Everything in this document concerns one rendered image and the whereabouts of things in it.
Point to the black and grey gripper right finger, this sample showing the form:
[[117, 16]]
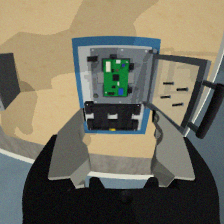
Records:
[[177, 164]]

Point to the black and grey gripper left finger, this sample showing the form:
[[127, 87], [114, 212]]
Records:
[[61, 166]]

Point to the green circuit board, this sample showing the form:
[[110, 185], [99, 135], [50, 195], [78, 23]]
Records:
[[115, 77]]

